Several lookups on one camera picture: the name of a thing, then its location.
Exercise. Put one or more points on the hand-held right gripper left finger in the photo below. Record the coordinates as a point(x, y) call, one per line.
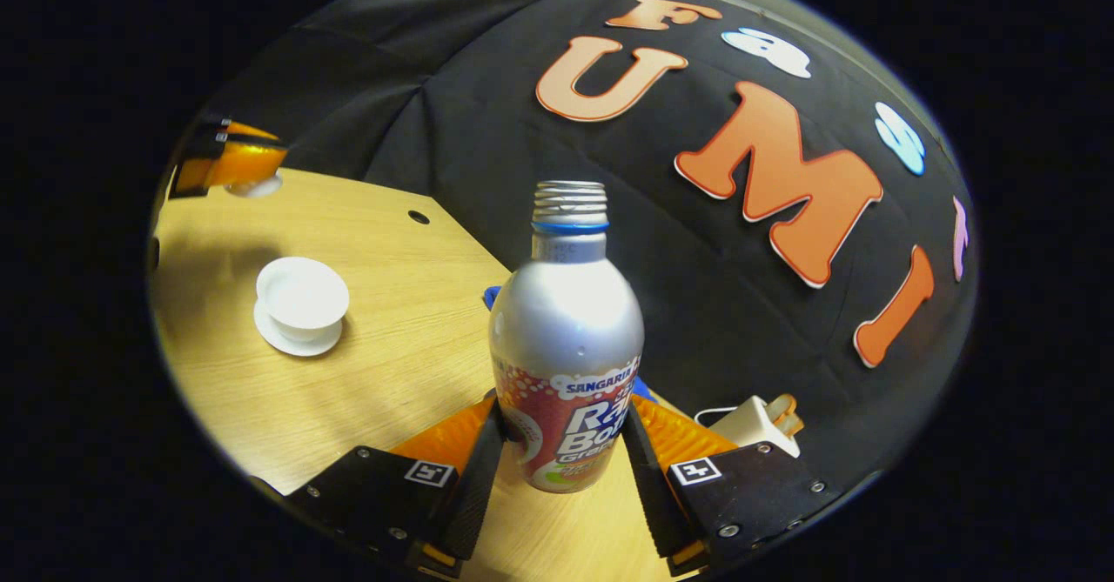
point(479, 486)

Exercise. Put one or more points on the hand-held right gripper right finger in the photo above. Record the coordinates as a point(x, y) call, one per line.
point(648, 495)

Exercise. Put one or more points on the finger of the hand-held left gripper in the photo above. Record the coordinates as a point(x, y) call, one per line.
point(187, 173)
point(213, 130)

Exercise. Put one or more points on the white teacup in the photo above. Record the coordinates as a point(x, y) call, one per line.
point(300, 297)

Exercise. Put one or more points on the silver water bottle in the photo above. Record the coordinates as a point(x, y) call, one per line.
point(566, 321)

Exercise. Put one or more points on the white toaster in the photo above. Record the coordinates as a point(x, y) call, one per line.
point(753, 427)

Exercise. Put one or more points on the brown toast slice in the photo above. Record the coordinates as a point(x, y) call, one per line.
point(793, 425)
point(781, 404)

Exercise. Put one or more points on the blue towel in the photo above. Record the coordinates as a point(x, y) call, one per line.
point(493, 295)

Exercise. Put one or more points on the white saucer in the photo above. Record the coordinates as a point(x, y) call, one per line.
point(296, 347)

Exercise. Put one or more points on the black backdrop cloth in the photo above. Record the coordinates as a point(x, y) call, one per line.
point(487, 147)

